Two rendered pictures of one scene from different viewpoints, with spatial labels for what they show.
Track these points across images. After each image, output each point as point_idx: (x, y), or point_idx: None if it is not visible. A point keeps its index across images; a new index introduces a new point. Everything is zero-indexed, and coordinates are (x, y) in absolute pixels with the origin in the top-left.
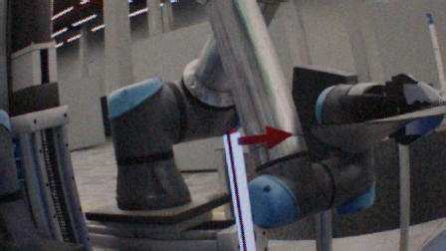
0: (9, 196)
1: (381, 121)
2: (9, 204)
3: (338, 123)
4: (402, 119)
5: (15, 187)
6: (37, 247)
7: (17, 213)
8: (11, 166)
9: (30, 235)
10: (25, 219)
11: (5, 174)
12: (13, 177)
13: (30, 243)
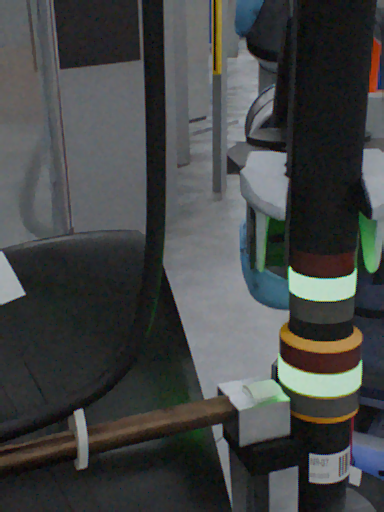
0: (361, 311)
1: (231, 487)
2: (357, 318)
3: (228, 451)
4: (232, 509)
5: (377, 306)
6: (373, 370)
7: (364, 330)
8: (379, 286)
9: (368, 356)
10: (375, 339)
11: (363, 290)
12: (378, 297)
13: (361, 363)
